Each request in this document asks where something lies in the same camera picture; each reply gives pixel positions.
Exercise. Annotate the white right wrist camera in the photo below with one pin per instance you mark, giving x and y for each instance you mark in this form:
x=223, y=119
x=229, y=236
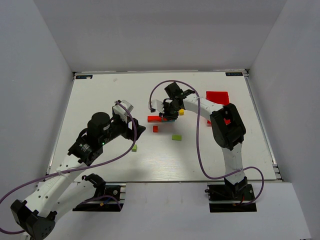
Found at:
x=156, y=106

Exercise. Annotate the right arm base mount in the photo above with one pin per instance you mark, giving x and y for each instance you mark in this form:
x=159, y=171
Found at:
x=220, y=201

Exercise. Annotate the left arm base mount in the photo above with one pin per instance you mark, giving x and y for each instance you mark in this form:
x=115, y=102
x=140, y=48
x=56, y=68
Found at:
x=111, y=200

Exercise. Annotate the small green cube block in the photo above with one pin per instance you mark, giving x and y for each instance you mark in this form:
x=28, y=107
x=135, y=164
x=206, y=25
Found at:
x=135, y=148

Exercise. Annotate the small red cube block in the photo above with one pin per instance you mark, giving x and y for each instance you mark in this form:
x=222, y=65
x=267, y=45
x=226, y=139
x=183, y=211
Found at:
x=155, y=129

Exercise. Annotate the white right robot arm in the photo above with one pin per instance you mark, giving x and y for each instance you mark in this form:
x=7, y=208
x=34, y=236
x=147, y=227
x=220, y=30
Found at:
x=227, y=127

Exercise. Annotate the red plastic bin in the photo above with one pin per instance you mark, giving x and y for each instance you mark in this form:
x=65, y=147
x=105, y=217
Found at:
x=218, y=97

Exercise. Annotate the green rectangular block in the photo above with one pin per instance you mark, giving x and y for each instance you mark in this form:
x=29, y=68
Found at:
x=176, y=137

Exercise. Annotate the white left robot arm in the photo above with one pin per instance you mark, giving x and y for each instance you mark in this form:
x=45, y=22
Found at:
x=36, y=214

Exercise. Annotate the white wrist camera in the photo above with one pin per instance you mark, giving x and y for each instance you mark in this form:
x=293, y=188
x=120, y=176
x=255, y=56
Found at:
x=156, y=106
x=121, y=108

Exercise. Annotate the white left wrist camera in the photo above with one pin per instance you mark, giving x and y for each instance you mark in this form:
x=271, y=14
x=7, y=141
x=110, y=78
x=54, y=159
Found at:
x=121, y=108

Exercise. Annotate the right blue corner label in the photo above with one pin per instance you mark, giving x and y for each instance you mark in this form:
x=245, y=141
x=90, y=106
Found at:
x=234, y=74

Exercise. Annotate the blue corner label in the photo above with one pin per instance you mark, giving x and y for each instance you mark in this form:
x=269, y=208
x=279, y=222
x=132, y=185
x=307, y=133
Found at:
x=234, y=74
x=83, y=77

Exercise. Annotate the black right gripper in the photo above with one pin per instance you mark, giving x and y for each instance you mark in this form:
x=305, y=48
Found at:
x=169, y=111

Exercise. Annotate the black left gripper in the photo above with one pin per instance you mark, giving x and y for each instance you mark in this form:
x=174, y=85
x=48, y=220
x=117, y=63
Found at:
x=130, y=130

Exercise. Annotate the yellow cube block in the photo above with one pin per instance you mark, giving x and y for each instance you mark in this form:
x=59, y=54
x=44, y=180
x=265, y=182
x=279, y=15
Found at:
x=181, y=112

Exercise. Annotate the red arch block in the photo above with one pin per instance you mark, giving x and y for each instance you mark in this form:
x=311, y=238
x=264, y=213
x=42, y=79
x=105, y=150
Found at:
x=154, y=119

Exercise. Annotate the left blue corner label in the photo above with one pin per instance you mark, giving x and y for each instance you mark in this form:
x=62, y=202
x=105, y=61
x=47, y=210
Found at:
x=83, y=77

